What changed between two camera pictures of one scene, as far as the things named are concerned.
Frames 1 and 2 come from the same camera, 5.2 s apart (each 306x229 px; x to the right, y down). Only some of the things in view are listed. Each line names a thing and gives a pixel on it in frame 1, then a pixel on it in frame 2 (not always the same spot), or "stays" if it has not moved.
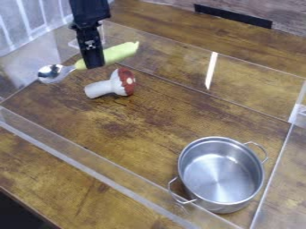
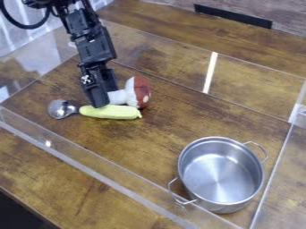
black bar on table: [234, 15] stays
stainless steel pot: [221, 174] stays
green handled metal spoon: [53, 73] -> [62, 108]
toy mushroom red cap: [119, 84] -> [142, 89]
